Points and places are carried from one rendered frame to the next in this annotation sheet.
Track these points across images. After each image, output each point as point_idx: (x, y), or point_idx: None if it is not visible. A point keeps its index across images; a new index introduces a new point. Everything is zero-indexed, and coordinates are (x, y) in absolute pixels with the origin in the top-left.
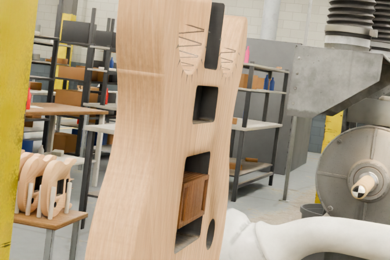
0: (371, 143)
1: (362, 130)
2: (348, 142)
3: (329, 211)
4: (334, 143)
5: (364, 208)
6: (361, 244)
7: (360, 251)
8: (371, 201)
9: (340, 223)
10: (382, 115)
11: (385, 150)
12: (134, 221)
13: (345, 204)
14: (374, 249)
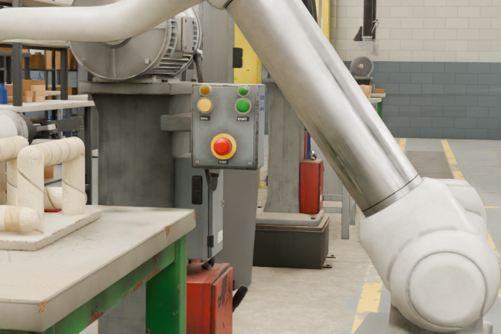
0: None
1: None
2: None
3: (83, 64)
4: None
5: (113, 54)
6: (26, 23)
7: (27, 30)
8: (118, 46)
9: (9, 10)
10: None
11: None
12: None
13: (96, 54)
14: (37, 26)
